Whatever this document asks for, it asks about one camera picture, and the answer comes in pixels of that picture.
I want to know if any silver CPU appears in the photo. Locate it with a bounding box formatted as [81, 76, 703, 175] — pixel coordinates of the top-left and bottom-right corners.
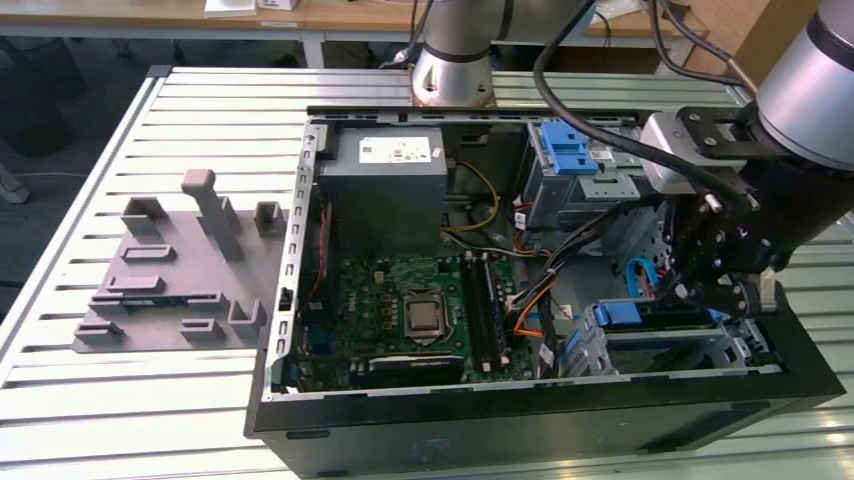
[405, 301, 445, 337]

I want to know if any yellow wire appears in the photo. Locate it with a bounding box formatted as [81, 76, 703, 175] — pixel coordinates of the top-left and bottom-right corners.
[443, 159, 500, 234]

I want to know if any black graphics card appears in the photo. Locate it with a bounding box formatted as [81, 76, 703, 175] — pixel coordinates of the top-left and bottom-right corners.
[349, 351, 465, 389]

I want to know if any white desk foot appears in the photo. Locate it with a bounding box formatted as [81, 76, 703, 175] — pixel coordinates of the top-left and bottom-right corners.
[0, 164, 32, 204]

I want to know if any orange and black power wire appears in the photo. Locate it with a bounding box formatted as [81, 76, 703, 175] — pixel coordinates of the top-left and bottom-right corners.
[650, 259, 672, 301]

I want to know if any black cable bundle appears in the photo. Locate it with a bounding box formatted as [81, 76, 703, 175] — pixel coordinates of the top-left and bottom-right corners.
[506, 202, 646, 321]

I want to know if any large white box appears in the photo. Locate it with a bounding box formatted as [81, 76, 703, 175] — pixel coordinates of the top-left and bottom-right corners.
[203, 0, 259, 19]

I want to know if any black PC case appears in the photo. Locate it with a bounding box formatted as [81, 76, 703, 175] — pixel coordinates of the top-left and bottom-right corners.
[243, 104, 846, 477]

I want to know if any CPU socket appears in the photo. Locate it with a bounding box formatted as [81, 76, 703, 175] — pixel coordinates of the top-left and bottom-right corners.
[397, 287, 456, 347]

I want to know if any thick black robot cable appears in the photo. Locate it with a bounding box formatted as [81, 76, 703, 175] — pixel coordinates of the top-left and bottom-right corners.
[531, 0, 762, 212]

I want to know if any hard disk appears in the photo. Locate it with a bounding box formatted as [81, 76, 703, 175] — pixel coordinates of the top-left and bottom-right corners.
[592, 298, 728, 331]

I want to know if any green motherboard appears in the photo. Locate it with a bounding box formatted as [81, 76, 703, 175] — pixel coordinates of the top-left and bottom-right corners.
[292, 252, 535, 389]

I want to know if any metal disk bay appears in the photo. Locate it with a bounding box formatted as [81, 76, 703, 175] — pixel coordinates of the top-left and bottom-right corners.
[563, 294, 768, 376]

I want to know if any blue data wire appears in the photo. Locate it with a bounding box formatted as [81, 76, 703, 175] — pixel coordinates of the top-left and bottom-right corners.
[624, 256, 662, 301]

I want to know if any clear plastic bag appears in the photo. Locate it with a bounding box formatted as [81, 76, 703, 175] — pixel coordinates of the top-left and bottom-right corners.
[596, 0, 650, 17]

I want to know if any blue plastic drive latch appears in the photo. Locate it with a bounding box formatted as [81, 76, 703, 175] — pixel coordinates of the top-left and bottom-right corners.
[540, 121, 606, 176]

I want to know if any wooden desk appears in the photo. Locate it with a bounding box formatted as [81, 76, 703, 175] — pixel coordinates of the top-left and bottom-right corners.
[0, 0, 712, 76]

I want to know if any black office chair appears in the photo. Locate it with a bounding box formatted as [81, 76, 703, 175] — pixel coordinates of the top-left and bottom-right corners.
[0, 37, 88, 159]

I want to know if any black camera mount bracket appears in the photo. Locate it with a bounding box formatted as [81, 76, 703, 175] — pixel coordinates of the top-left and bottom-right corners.
[676, 106, 763, 162]

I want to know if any metal optical drive cage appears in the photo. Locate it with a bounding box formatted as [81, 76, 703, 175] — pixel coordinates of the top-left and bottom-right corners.
[523, 119, 675, 231]

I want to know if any thin red wire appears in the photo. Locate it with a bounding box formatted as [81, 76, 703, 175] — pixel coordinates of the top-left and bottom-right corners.
[311, 203, 332, 306]

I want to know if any grey parts rack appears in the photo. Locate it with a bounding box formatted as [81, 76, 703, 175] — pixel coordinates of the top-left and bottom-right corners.
[71, 168, 292, 354]

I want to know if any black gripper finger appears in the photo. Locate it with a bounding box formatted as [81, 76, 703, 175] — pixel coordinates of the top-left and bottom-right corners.
[659, 192, 719, 301]
[686, 234, 759, 319]

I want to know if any grey power supply unit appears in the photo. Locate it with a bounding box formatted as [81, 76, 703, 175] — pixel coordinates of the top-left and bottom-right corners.
[312, 125, 449, 256]

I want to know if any orange flat wire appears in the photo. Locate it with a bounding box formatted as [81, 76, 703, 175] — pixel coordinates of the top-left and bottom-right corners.
[511, 287, 556, 342]

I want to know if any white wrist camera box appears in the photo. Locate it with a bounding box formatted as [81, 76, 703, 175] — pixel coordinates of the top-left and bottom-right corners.
[638, 112, 712, 196]

